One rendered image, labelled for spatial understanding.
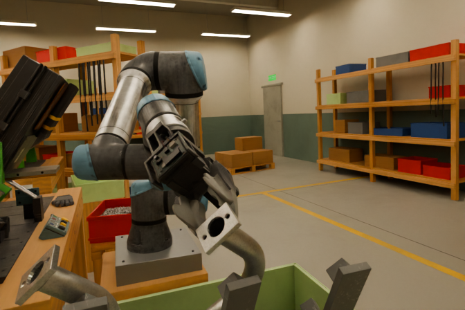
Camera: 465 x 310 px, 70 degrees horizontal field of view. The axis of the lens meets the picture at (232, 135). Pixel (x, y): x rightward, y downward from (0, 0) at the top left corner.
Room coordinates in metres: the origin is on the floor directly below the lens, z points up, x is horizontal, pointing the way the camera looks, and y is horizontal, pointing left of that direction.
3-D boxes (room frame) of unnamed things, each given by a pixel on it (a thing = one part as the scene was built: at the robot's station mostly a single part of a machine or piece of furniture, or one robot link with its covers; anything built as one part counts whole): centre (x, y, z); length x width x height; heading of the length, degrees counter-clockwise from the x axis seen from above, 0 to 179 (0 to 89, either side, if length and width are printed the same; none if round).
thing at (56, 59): (4.51, 2.20, 1.19); 2.30 x 0.55 x 2.39; 64
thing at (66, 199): (1.78, 0.94, 0.91); 0.20 x 0.11 x 0.03; 29
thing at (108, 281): (1.11, 0.30, 0.83); 0.32 x 0.32 x 0.04; 19
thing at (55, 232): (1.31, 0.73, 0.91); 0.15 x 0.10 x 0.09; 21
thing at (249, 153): (7.77, -0.24, 0.37); 1.20 x 0.80 x 0.74; 121
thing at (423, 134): (5.97, -2.67, 1.10); 3.01 x 0.55 x 2.20; 23
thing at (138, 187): (1.11, 0.29, 1.08); 0.13 x 0.12 x 0.14; 91
